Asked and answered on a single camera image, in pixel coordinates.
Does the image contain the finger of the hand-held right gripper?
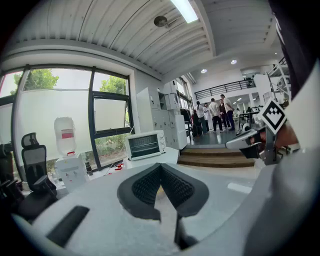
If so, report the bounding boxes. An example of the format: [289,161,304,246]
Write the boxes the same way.
[239,143,262,160]

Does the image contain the round ceiling fixture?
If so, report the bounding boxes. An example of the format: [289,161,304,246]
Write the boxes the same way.
[153,15,176,29]

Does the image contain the clear water bottle red label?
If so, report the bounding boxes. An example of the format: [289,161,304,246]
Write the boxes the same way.
[53,116,77,157]

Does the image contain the wooden steps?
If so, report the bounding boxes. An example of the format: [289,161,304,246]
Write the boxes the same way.
[176,146,256,169]

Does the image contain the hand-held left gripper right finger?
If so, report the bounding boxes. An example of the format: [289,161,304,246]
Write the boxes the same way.
[160,163,210,217]

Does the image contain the white metal shelf rack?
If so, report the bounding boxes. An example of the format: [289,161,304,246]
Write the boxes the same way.
[265,56,292,101]

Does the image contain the black metal frame table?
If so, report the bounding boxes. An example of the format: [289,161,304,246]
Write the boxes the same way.
[237,111,262,133]

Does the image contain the long ceiling light panel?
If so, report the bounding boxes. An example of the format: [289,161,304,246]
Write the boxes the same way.
[169,0,200,25]

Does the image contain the black mesh office chair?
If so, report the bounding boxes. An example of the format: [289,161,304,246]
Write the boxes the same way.
[20,132,59,201]

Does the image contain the white water dispenser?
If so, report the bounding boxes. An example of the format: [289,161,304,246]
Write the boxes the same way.
[54,153,89,194]

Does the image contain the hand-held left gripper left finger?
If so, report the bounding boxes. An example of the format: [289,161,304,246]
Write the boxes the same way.
[116,162,162,221]

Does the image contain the black balcony railing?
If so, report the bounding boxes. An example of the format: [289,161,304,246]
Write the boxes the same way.
[194,79,257,101]

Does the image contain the white toaster oven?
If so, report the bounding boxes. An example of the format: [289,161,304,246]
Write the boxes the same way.
[124,129,167,161]

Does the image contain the white locker cabinet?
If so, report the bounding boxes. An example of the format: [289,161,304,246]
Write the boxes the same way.
[136,86,189,151]

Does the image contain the black framed window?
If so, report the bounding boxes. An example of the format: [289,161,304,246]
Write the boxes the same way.
[0,63,136,177]

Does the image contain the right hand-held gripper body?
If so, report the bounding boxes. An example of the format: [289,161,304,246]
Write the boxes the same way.
[224,98,288,166]

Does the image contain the green tree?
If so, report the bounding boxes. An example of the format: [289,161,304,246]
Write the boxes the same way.
[99,75,127,96]
[10,69,60,95]

